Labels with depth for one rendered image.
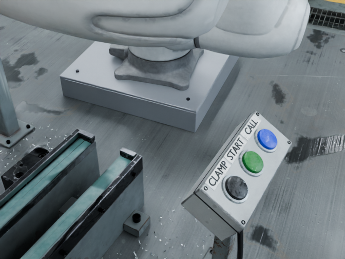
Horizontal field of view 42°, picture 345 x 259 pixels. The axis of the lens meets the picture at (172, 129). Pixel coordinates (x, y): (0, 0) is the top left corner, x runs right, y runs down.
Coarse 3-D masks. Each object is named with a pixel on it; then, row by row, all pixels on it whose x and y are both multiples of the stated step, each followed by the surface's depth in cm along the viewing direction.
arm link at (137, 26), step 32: (0, 0) 26; (32, 0) 25; (64, 0) 25; (96, 0) 24; (128, 0) 24; (160, 0) 24; (192, 0) 24; (224, 0) 28; (64, 32) 28; (96, 32) 27; (128, 32) 26; (160, 32) 26; (192, 32) 27
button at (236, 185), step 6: (228, 180) 53; (234, 180) 53; (240, 180) 54; (228, 186) 52; (234, 186) 53; (240, 186) 53; (246, 186) 54; (228, 192) 52; (234, 192) 52; (240, 192) 53; (246, 192) 53; (234, 198) 52; (240, 198) 52
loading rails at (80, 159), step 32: (64, 160) 78; (96, 160) 84; (128, 160) 78; (32, 192) 72; (64, 192) 78; (96, 192) 72; (128, 192) 77; (0, 224) 67; (32, 224) 73; (64, 224) 67; (96, 224) 71; (128, 224) 80; (0, 256) 69; (32, 256) 63; (64, 256) 64; (96, 256) 75
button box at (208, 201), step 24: (264, 120) 62; (240, 144) 58; (288, 144) 62; (216, 168) 54; (240, 168) 56; (264, 168) 57; (192, 192) 53; (216, 192) 52; (264, 192) 56; (216, 216) 53; (240, 216) 52
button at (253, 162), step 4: (248, 152) 57; (252, 152) 57; (244, 156) 56; (248, 156) 56; (252, 156) 56; (256, 156) 57; (244, 160) 56; (248, 160) 56; (252, 160) 56; (256, 160) 56; (260, 160) 57; (244, 164) 56; (248, 164) 56; (252, 164) 56; (256, 164) 56; (260, 164) 56; (248, 168) 55; (252, 168) 56; (256, 168) 56; (260, 168) 56; (252, 172) 56; (256, 172) 56
